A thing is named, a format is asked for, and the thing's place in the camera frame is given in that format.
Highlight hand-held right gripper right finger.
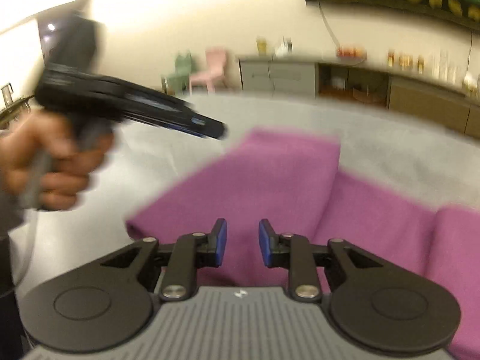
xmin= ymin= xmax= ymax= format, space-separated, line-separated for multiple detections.
xmin=259 ymin=218 xmax=392 ymax=302

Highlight person's left hand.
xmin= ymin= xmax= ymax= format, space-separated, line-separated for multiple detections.
xmin=0 ymin=110 xmax=115 ymax=212

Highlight white power strip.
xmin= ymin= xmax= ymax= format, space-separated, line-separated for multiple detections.
xmin=275 ymin=37 xmax=293 ymax=58

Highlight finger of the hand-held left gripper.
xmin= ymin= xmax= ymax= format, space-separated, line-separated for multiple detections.
xmin=165 ymin=97 xmax=229 ymax=140

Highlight purple pants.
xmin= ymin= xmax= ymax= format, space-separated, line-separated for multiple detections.
xmin=125 ymin=127 xmax=480 ymax=360

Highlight pink plastic chair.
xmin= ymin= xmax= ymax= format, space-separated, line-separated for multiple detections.
xmin=188 ymin=47 xmax=229 ymax=92

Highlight set of glass cups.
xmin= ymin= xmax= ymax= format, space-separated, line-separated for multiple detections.
xmin=427 ymin=49 xmax=464 ymax=83

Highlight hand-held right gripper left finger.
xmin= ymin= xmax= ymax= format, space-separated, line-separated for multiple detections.
xmin=90 ymin=217 xmax=227 ymax=302

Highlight red fruit plate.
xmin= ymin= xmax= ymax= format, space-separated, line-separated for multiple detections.
xmin=335 ymin=45 xmax=368 ymax=64

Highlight gold tissue box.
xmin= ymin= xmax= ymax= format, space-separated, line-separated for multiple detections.
xmin=463 ymin=75 xmax=480 ymax=96

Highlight long grey sideboard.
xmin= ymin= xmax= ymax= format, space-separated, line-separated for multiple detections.
xmin=238 ymin=54 xmax=480 ymax=136

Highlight green plastic chair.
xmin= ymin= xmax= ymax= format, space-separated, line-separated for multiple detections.
xmin=161 ymin=52 xmax=196 ymax=96

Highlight television cable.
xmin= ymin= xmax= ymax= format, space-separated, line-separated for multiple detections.
xmin=465 ymin=32 xmax=474 ymax=72
xmin=318 ymin=2 xmax=340 ymax=46

